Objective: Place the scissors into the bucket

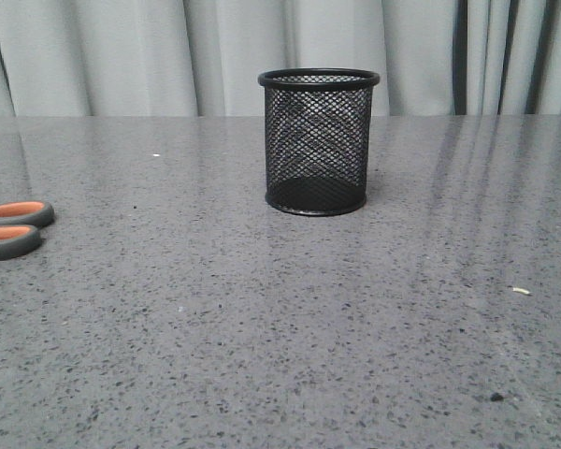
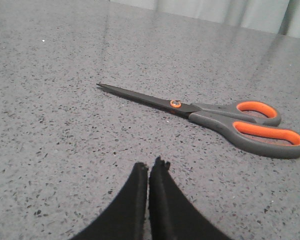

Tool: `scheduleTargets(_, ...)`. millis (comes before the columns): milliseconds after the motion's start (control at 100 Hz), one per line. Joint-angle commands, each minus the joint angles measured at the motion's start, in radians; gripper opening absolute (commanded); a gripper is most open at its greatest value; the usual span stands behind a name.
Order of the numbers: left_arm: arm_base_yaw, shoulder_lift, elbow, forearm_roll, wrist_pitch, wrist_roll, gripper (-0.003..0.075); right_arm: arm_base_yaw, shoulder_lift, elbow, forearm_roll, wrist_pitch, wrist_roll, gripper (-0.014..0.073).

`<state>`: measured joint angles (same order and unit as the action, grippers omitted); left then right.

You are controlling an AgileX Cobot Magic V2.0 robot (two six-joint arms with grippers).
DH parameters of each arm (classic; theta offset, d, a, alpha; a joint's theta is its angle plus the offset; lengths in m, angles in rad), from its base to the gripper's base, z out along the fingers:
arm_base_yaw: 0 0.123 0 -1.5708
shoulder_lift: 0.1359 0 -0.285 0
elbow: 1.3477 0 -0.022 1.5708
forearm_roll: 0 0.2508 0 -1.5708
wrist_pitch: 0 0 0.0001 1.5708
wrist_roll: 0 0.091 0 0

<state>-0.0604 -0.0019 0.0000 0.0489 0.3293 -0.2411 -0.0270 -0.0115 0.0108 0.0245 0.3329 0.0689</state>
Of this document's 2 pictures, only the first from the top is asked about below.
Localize grey curtain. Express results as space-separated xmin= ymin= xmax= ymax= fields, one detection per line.
xmin=0 ymin=1 xmax=561 ymax=116

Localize black mesh pen bucket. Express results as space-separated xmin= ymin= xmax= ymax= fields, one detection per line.
xmin=258 ymin=68 xmax=380 ymax=216

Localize orange and grey scissors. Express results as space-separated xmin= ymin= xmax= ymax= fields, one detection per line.
xmin=0 ymin=200 xmax=55 ymax=261

